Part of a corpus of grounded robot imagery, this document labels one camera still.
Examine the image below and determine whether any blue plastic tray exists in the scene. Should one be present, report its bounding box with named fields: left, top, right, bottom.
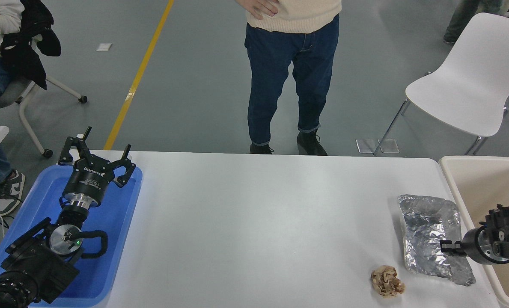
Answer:
left=0, top=164, right=143, bottom=308

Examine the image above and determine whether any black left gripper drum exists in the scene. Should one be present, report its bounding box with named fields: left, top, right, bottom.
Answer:
left=62, top=155, right=115, bottom=203

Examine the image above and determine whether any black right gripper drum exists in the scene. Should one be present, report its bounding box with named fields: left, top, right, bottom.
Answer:
left=460, top=226, right=493, bottom=266

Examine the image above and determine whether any white shell chair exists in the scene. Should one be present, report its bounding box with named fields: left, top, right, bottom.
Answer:
left=373, top=13, right=509, bottom=156

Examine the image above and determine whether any standing person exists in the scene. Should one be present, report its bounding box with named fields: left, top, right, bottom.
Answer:
left=235, top=0, right=342, bottom=156

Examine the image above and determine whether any clear floor pad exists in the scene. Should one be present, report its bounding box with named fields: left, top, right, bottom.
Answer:
left=378, top=138, right=399, bottom=153
left=356, top=138, right=381, bottom=154

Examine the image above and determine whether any silver foil plate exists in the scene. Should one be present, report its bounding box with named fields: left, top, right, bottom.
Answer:
left=398, top=195, right=476, bottom=286

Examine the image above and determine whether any black jacket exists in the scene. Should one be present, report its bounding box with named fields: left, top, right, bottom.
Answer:
left=0, top=0, right=62, bottom=90

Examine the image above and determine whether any grey wheeled chair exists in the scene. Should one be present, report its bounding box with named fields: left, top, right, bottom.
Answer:
left=0, top=36, right=88, bottom=158

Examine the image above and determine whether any standing person's right hand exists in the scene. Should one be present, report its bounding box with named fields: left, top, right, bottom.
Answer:
left=235, top=0, right=280, bottom=20

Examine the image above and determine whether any crumpled tan paper ball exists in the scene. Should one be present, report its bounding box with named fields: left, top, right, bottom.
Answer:
left=370, top=265, right=406, bottom=298

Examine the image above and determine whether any large pale plastic bin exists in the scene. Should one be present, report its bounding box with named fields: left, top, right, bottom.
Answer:
left=438, top=155, right=509, bottom=308

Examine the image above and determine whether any distant person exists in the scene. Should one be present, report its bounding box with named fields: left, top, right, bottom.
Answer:
left=443, top=0, right=509, bottom=44

